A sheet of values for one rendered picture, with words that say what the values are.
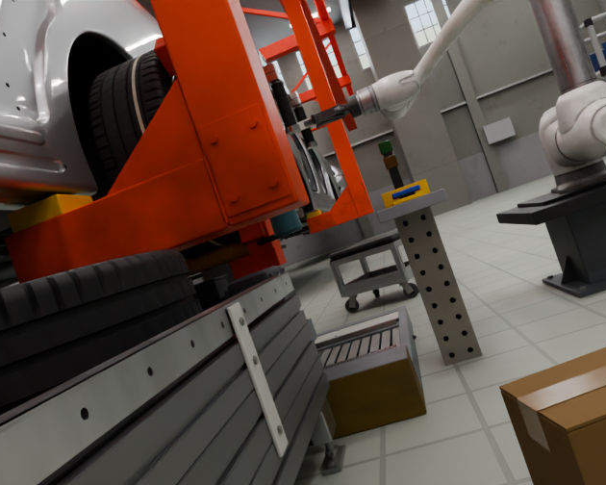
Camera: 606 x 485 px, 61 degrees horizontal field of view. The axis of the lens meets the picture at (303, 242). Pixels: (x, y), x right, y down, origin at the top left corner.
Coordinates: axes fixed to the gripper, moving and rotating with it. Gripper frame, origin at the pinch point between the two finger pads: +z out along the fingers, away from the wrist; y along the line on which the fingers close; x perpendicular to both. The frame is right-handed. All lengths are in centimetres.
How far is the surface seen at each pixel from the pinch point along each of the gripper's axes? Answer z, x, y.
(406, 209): -22, -40, -53
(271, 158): 1, -21, -76
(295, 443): 7, -68, -105
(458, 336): -24, -76, -40
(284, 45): 48, 248, 575
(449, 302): -25, -67, -40
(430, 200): -28, -40, -53
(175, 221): 26, -26, -76
